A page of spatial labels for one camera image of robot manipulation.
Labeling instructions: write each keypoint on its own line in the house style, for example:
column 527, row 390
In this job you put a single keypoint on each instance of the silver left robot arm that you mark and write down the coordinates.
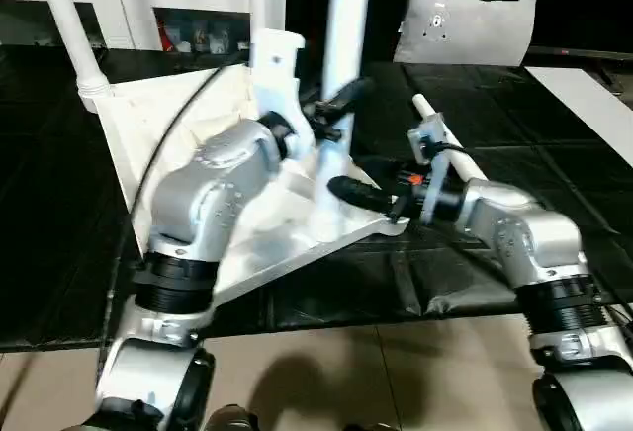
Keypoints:
column 198, row 214

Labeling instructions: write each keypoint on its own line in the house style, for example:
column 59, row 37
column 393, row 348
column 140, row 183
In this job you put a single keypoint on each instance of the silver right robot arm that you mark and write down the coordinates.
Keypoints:
column 534, row 253

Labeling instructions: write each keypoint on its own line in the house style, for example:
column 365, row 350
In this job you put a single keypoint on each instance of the white plastic table leg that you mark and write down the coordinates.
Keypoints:
column 71, row 26
column 258, row 6
column 450, row 139
column 346, row 26

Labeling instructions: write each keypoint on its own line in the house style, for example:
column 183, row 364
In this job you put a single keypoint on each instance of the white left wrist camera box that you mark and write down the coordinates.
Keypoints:
column 277, row 75

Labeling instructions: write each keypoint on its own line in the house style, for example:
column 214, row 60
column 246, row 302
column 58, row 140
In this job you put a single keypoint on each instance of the grey pillow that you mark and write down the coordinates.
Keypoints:
column 465, row 26

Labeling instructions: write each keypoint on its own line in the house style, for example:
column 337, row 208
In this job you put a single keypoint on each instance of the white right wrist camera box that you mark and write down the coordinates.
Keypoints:
column 433, row 164

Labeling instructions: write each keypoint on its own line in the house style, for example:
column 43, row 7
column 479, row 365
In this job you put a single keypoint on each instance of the white plastic table top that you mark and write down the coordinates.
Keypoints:
column 287, row 223

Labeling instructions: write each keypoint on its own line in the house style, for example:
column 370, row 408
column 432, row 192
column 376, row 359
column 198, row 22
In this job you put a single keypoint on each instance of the white cabinet with glass doors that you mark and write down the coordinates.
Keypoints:
column 129, row 1

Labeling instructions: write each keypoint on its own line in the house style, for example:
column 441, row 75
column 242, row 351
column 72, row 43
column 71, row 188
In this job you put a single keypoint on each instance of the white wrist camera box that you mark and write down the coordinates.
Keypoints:
column 277, row 75
column 433, row 164

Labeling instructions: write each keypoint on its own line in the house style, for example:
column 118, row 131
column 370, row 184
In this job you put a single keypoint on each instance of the black work mat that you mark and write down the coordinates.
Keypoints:
column 554, row 154

